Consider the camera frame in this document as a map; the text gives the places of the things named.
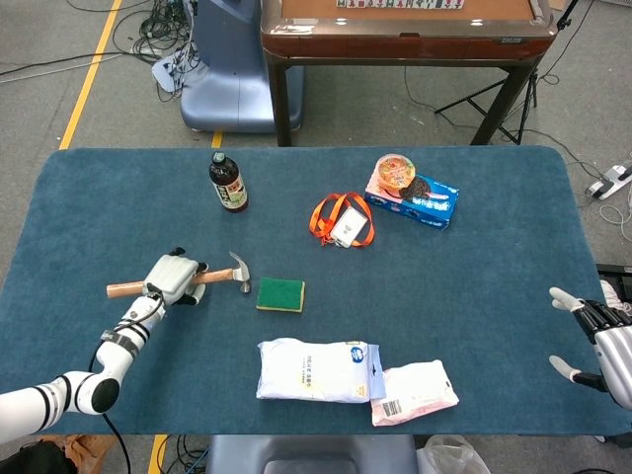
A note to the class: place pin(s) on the dark drink bottle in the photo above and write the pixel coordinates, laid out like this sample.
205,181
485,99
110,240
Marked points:
229,190

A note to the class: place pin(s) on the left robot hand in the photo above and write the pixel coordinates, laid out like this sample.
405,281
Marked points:
170,276

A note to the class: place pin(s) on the large white plastic package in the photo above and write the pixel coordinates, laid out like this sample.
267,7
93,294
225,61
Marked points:
311,370

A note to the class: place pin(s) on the white power strip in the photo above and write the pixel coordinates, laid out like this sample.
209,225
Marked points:
609,180

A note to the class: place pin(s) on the black equipment frame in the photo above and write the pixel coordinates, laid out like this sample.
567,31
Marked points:
614,271

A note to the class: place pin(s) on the black bag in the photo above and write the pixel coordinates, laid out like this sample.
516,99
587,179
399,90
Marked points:
34,461

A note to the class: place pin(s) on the white badge holder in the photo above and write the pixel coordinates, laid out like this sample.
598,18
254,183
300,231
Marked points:
348,226

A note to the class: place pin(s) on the green yellow sponge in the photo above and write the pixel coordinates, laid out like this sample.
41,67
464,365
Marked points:
279,293

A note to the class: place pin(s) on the black tripod stand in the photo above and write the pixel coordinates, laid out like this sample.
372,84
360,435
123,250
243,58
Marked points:
533,91

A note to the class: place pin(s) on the blue grey machine base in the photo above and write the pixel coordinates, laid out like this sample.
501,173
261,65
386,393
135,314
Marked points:
227,74

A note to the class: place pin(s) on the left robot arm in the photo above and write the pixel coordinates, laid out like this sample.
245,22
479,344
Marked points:
118,348

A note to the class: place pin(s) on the white shoe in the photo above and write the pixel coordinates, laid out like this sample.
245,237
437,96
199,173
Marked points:
612,296

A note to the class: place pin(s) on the brown mahjong table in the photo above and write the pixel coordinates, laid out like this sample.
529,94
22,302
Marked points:
395,44

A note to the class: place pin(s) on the blue cookie box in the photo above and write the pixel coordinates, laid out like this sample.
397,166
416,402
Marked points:
429,207

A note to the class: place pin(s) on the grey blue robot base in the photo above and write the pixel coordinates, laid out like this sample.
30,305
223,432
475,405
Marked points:
306,454

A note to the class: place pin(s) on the instant noodle cup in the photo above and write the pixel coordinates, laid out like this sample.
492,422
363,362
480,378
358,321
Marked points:
394,170

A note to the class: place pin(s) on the row of mahjong tiles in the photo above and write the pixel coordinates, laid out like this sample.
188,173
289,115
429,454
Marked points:
395,3

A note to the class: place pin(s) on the blue table carpet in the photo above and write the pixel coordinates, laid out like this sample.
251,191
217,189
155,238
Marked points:
148,222

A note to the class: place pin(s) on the brown paper bag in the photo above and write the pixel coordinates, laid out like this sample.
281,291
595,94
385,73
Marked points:
84,447

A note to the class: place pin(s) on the clear plastic bag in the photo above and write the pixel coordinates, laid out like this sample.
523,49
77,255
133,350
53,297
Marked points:
449,454

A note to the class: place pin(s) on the pink white plastic package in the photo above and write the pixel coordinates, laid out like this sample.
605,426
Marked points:
419,390

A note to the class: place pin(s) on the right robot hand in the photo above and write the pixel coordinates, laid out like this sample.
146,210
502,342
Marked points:
617,355

